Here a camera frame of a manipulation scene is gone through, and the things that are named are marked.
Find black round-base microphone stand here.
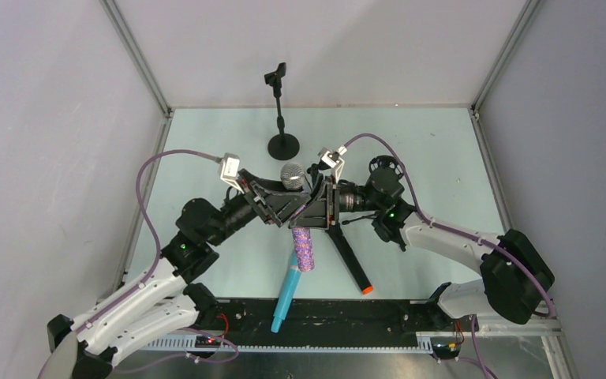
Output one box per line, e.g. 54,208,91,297
264,62,300,161

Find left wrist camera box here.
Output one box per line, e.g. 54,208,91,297
219,153,240,186

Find black shock-mount tripod stand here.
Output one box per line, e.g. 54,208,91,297
342,155,404,225

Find small black tripod microphone stand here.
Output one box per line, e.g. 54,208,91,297
306,159,331,186

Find black microphone orange tip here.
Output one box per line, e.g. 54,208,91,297
326,224,373,295

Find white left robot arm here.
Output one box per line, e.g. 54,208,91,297
38,163,310,378

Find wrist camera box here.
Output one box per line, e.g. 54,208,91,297
219,153,240,186
318,145,347,182

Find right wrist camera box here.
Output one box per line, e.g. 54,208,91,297
318,145,347,182

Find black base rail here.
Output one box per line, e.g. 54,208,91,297
192,298,471,348

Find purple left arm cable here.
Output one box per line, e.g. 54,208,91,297
36,149,241,379

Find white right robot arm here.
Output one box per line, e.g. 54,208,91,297
301,167,557,325

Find blue microphone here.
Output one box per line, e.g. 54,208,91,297
271,251,301,333

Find purple glitter microphone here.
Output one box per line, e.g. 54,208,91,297
279,162,316,272

